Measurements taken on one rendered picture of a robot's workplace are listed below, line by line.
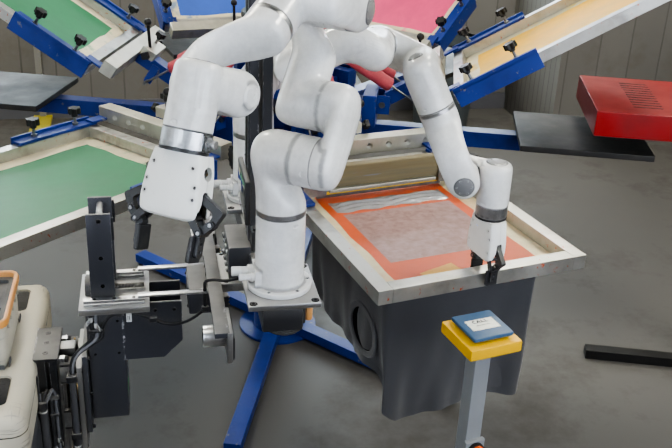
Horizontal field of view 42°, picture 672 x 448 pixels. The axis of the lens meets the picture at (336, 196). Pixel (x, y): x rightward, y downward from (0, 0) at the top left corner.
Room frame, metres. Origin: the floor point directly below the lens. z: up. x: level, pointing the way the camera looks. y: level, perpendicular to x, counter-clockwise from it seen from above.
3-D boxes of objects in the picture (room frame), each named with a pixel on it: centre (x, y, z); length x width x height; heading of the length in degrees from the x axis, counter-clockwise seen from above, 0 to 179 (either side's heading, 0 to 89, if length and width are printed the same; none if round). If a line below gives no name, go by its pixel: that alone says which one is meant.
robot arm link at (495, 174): (1.91, -0.33, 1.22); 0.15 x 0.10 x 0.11; 86
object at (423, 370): (1.98, -0.33, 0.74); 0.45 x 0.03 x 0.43; 114
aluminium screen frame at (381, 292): (2.24, -0.21, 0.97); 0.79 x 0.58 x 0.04; 24
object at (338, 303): (2.12, -0.07, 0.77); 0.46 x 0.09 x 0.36; 24
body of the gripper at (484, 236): (1.90, -0.37, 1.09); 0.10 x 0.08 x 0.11; 24
